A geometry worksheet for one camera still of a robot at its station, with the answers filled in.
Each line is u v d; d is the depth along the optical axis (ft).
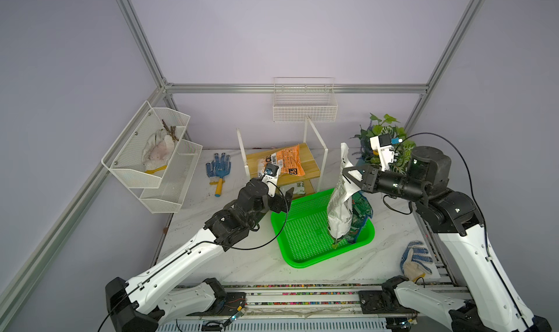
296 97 3.12
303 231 2.98
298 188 3.21
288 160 2.58
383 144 1.66
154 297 1.27
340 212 1.95
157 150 2.58
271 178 1.88
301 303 2.45
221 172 3.63
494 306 1.19
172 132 2.83
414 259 2.66
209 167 3.71
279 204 1.99
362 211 2.47
